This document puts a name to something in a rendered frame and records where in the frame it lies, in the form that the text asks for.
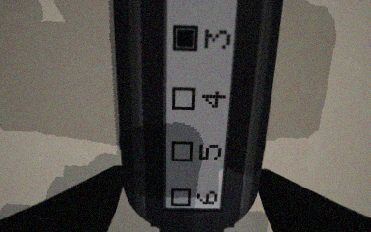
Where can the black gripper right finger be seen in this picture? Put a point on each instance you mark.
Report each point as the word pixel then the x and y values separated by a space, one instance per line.
pixel 292 208

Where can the black rounded unit with label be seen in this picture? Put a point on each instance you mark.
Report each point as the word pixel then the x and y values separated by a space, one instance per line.
pixel 194 81

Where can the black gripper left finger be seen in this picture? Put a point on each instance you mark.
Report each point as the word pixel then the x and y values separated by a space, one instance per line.
pixel 87 207

